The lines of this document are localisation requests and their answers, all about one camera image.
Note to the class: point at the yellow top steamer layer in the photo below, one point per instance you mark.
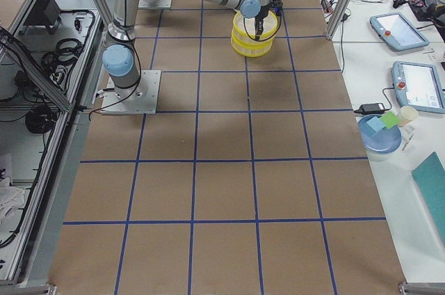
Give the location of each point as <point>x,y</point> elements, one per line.
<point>244,29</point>

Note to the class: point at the beige cup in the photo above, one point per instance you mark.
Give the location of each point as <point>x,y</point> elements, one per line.
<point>406,115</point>

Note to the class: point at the near teach pendant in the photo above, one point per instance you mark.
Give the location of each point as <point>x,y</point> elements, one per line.
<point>418,85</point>

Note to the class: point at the blue sponge block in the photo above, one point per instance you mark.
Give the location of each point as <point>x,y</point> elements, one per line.
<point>374,125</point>

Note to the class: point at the yellow steamer layer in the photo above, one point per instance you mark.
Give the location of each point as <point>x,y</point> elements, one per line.
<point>244,29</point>
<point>250,50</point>

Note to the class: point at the black monitor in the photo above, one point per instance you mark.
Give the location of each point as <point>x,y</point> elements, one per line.
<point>44,13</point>

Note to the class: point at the teach pendant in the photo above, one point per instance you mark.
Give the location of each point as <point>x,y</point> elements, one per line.
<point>418,85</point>
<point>398,32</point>

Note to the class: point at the far teach pendant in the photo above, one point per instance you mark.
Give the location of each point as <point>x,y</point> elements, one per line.
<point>398,32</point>

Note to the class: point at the yellow bottom steamer layer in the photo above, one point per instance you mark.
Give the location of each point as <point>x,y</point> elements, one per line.
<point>250,50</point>

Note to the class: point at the green sponge block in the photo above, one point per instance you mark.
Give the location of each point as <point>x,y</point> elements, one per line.
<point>389,119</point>

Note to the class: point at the teal board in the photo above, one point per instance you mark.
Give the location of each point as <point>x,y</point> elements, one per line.
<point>429,177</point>

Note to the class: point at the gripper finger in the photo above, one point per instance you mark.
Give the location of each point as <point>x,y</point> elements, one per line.
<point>259,27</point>
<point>279,18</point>

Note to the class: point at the blue plate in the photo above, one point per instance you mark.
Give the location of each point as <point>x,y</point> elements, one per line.
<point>385,141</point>

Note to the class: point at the black power adapter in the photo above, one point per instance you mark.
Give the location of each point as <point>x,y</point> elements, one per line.
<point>370,109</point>

